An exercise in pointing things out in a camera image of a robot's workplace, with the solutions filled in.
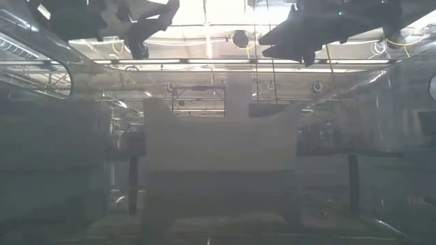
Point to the white plastic bin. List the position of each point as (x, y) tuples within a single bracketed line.
[(218, 143)]

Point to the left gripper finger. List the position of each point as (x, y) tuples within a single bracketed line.
[(124, 8), (146, 25)]

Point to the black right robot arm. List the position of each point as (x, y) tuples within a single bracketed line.
[(374, 17)]

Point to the black round camera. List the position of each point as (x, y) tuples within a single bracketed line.
[(240, 38)]

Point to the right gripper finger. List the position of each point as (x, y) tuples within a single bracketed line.
[(293, 27), (299, 51)]

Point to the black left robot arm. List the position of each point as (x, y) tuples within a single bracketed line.
[(20, 10)]

